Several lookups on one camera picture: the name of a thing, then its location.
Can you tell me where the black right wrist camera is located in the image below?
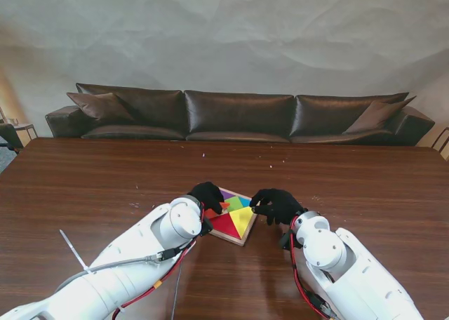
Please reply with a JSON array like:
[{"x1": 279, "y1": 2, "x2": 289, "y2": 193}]
[{"x1": 279, "y1": 228, "x2": 295, "y2": 251}]

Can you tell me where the red and black right arm cable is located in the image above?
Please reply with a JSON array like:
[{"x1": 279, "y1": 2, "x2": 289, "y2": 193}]
[{"x1": 286, "y1": 216, "x2": 340, "y2": 320}]

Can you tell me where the large yellow triangle piece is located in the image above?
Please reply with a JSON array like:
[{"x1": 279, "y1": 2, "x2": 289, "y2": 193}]
[{"x1": 229, "y1": 207, "x2": 257, "y2": 240}]

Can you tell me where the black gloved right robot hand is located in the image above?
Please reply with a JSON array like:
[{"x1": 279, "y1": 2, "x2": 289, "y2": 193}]
[{"x1": 250, "y1": 188, "x2": 306, "y2": 227}]

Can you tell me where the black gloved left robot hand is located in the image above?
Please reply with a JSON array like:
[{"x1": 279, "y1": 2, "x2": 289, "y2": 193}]
[{"x1": 187, "y1": 181, "x2": 226, "y2": 217}]

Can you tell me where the red and black arm cable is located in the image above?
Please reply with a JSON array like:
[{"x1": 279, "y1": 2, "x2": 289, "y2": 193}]
[
  {"x1": 110, "y1": 202, "x2": 206, "y2": 320},
  {"x1": 286, "y1": 216, "x2": 340, "y2": 320}
]

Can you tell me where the brown sofa cushion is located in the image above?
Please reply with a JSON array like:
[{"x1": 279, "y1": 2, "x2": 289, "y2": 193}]
[
  {"x1": 342, "y1": 95, "x2": 418, "y2": 136},
  {"x1": 66, "y1": 92, "x2": 137, "y2": 125}
]

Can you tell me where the dark metal chair frame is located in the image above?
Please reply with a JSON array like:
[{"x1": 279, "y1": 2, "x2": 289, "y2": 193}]
[{"x1": 430, "y1": 126, "x2": 449, "y2": 161}]

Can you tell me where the white zip tie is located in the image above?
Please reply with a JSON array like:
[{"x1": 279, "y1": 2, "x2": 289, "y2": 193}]
[{"x1": 58, "y1": 228, "x2": 93, "y2": 275}]

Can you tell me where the red and black left arm cable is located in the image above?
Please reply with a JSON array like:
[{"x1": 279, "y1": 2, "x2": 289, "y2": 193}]
[{"x1": 110, "y1": 202, "x2": 206, "y2": 320}]

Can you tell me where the brown leather sofa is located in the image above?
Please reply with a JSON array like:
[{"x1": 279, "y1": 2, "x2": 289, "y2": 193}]
[{"x1": 44, "y1": 82, "x2": 436, "y2": 147}]

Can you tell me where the square wooden tangram tray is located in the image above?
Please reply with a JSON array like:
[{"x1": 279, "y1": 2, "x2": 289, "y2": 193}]
[{"x1": 206, "y1": 186, "x2": 259, "y2": 248}]

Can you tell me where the side table with metal legs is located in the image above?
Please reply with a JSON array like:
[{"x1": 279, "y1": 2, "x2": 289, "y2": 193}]
[{"x1": 0, "y1": 105, "x2": 39, "y2": 155}]

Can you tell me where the green square piece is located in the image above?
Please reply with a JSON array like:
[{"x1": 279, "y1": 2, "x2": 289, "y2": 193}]
[{"x1": 225, "y1": 196, "x2": 244, "y2": 213}]

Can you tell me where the large red triangle piece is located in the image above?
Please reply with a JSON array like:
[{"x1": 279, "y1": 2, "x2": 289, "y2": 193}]
[{"x1": 208, "y1": 214, "x2": 243, "y2": 241}]

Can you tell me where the orange parallelogram piece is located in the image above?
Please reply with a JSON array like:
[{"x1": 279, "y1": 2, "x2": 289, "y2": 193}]
[{"x1": 203, "y1": 201, "x2": 232, "y2": 220}]

